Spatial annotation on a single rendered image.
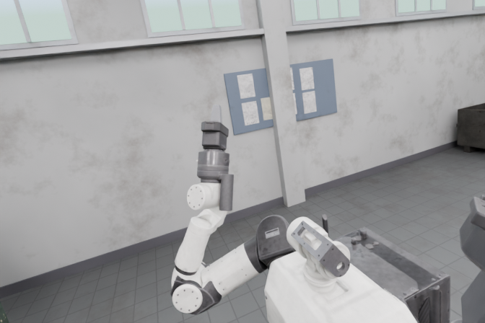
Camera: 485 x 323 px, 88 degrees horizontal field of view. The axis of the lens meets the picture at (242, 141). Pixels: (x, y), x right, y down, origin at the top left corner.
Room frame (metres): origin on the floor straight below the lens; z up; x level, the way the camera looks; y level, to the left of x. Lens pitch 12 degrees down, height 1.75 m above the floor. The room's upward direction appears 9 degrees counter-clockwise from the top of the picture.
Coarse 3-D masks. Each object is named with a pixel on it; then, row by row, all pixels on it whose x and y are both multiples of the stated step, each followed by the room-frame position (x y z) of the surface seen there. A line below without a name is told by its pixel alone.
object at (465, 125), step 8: (480, 104) 4.56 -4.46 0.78; (464, 112) 4.32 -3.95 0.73; (472, 112) 4.21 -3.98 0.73; (480, 112) 4.10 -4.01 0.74; (464, 120) 4.32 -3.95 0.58; (472, 120) 4.20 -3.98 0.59; (480, 120) 4.09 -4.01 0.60; (464, 128) 4.32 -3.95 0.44; (472, 128) 4.20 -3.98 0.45; (480, 128) 4.08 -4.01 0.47; (464, 136) 4.32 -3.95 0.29; (472, 136) 4.20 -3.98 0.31; (480, 136) 4.08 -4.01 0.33; (464, 144) 4.31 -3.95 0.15; (472, 144) 4.19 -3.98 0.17; (480, 144) 4.08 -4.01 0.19
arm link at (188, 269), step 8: (184, 240) 0.62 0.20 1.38; (192, 240) 0.61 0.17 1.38; (200, 240) 0.61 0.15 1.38; (184, 248) 0.61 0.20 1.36; (192, 248) 0.60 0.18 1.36; (200, 248) 0.61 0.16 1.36; (176, 256) 0.63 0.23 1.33; (184, 256) 0.60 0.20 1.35; (192, 256) 0.60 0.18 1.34; (200, 256) 0.61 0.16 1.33; (176, 264) 0.61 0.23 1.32; (184, 264) 0.60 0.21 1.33; (192, 264) 0.60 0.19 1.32; (200, 264) 0.62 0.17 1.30; (176, 272) 0.60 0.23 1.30; (184, 272) 0.60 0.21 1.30; (192, 272) 0.60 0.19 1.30; (200, 272) 0.63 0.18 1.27; (176, 280) 0.57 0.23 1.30; (184, 280) 0.58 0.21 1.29; (192, 280) 0.58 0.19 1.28; (200, 280) 0.60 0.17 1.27
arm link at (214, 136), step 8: (208, 128) 0.66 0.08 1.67; (216, 128) 0.66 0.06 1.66; (224, 128) 0.71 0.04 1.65; (208, 136) 0.67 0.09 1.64; (216, 136) 0.67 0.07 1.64; (224, 136) 0.72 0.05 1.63; (208, 144) 0.66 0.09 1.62; (216, 144) 0.66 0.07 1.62; (224, 144) 0.71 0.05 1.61; (200, 152) 0.67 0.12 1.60; (208, 152) 0.65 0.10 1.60; (216, 152) 0.65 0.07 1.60; (224, 152) 0.69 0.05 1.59; (200, 160) 0.66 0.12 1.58; (208, 160) 0.65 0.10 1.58; (216, 160) 0.65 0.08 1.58; (224, 160) 0.66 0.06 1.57
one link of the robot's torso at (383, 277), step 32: (288, 256) 0.51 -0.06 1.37; (352, 256) 0.47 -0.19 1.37; (384, 256) 0.46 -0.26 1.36; (288, 288) 0.43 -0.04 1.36; (320, 288) 0.39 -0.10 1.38; (352, 288) 0.39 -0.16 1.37; (384, 288) 0.38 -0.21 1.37; (416, 288) 0.37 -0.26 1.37; (448, 288) 0.39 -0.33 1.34; (288, 320) 0.38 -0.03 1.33; (320, 320) 0.34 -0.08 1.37; (352, 320) 0.33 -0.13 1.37; (384, 320) 0.33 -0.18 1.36; (416, 320) 0.33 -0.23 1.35; (448, 320) 0.39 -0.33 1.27
